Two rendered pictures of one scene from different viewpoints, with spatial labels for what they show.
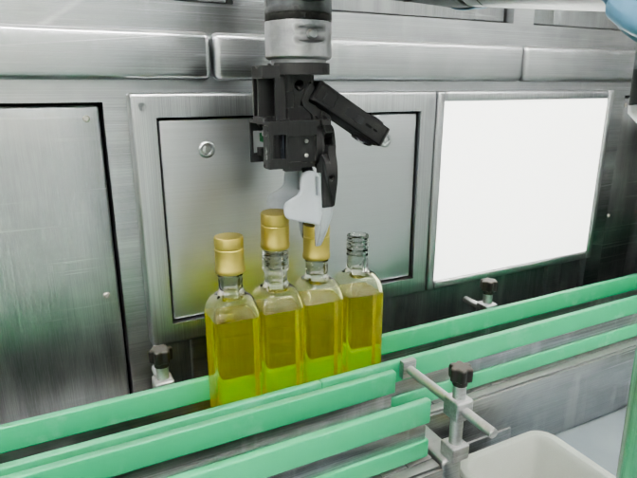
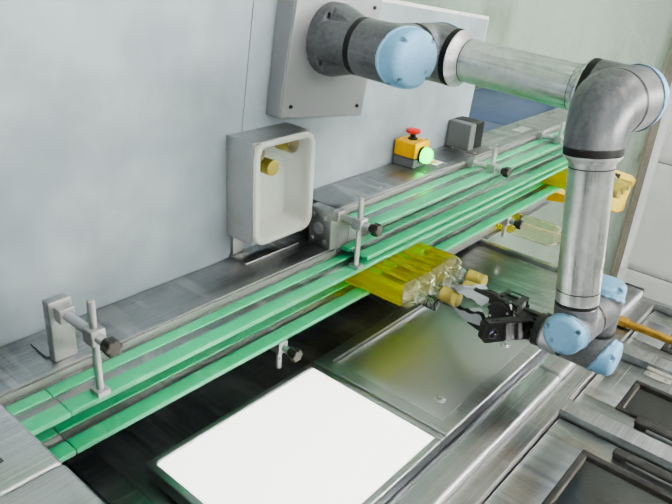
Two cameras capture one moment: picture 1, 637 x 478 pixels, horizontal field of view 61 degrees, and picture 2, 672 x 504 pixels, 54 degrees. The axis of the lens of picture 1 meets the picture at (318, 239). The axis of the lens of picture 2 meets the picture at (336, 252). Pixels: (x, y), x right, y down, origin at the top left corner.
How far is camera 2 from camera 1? 1.54 m
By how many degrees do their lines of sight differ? 77
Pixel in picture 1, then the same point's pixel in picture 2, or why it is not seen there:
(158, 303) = not seen: hidden behind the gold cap
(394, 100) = (463, 412)
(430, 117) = (432, 422)
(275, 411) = (409, 234)
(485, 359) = (299, 286)
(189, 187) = not seen: hidden behind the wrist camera
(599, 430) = (152, 276)
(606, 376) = (169, 306)
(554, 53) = not seen: outside the picture
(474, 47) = (456, 479)
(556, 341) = (242, 311)
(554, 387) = (227, 286)
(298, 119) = (519, 312)
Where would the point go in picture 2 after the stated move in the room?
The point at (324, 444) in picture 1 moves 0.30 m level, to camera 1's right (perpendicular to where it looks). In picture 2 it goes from (404, 208) to (334, 179)
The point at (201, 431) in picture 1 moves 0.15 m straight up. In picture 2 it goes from (429, 225) to (481, 244)
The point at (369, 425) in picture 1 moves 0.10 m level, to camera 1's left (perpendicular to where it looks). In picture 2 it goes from (392, 215) to (411, 223)
